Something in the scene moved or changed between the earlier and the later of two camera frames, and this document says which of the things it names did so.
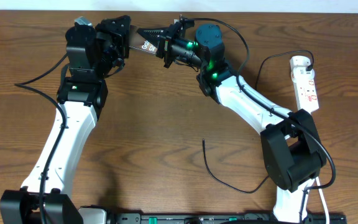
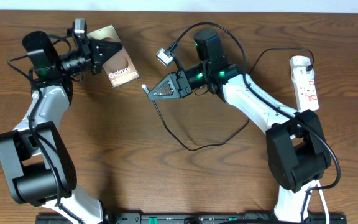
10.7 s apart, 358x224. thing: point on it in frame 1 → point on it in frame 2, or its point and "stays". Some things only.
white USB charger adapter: x=299 y=60 stays
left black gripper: x=117 y=34 → x=93 y=53
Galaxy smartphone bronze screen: x=137 y=42 → x=120 y=69
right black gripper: x=167 y=38 → x=178 y=84
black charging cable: x=257 y=79 → x=311 y=66
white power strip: x=305 y=88 stays
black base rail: x=219 y=218 stays
